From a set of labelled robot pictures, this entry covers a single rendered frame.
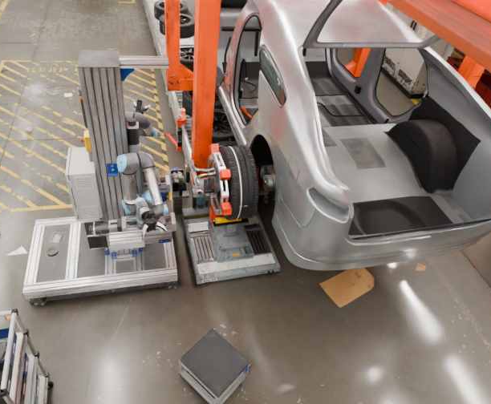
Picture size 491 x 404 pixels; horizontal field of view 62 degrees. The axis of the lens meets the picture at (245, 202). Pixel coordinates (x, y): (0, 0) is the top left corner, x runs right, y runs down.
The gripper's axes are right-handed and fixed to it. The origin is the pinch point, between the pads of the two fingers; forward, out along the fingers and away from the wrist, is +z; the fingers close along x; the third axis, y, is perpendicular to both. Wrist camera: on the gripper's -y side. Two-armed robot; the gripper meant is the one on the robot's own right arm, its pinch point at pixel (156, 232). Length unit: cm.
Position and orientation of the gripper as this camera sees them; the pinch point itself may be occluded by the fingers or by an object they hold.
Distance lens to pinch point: 268.8
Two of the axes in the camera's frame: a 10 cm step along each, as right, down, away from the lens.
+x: -8.6, 1.4, -5.0
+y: -2.3, 7.5, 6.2
